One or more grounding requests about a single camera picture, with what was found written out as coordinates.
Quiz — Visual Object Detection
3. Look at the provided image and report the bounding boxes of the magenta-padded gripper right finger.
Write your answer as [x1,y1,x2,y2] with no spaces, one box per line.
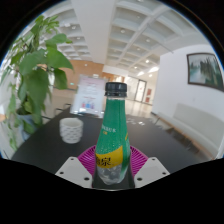
[128,145,171,190]

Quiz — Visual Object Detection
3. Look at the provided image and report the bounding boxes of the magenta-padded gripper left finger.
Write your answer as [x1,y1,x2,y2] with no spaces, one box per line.
[54,144,101,190]

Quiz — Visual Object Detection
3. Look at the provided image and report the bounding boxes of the green plastic drink bottle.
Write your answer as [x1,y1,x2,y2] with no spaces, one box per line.
[94,81,132,186]

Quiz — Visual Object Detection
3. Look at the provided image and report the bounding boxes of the white patterned cup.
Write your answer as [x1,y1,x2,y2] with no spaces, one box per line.
[58,117,85,145]

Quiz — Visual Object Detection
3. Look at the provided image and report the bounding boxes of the long white bench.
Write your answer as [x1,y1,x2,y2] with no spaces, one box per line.
[154,102,224,160]

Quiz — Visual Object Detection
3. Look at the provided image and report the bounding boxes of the clear acrylic sign stand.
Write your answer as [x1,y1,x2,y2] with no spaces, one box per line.
[69,73,107,119]

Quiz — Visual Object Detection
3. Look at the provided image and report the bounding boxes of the potted green leafy plant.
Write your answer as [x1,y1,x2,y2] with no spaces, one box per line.
[0,14,75,153]

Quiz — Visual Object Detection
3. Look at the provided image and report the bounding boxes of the recessed ceiling lights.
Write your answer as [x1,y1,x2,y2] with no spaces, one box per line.
[118,13,161,78]

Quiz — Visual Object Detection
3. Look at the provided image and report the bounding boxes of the framed landscape picture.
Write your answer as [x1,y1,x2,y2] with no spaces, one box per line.
[186,52,224,93]

